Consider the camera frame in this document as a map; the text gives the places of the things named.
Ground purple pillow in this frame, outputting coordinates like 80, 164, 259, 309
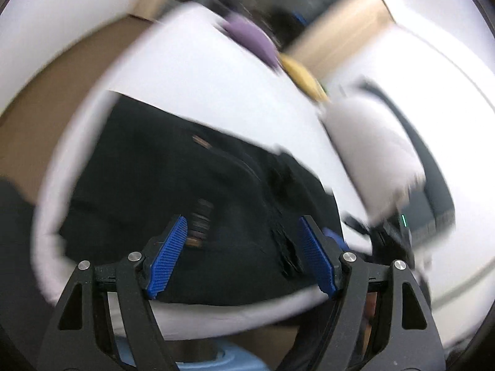
220, 13, 281, 68

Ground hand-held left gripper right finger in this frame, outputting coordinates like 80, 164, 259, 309
276, 215, 447, 371

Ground dark grey headboard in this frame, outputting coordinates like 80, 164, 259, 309
364, 81, 457, 240

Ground yellow pillow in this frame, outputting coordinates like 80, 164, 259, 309
278, 52, 331, 103

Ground white bed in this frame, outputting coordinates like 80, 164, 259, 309
33, 2, 387, 341

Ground black denim pants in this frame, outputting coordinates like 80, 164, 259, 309
58, 91, 347, 306

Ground rolled white duvet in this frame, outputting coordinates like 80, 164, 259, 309
323, 95, 426, 221

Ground light blue object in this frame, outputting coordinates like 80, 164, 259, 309
112, 338, 271, 371

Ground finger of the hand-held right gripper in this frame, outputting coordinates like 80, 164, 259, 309
325, 227, 351, 252
342, 212, 372, 237

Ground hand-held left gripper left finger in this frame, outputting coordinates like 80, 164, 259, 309
37, 214, 189, 371

